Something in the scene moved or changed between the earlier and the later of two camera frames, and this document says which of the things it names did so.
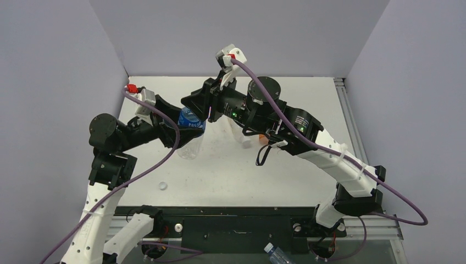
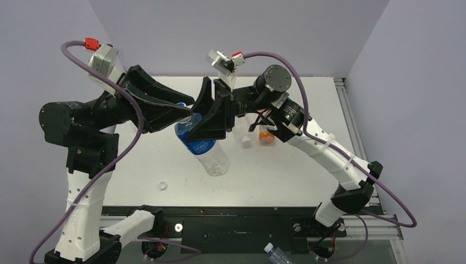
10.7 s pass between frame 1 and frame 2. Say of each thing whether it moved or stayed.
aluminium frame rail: stayed
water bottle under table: stayed
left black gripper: moved
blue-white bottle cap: stayed
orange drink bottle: stayed
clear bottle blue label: moved
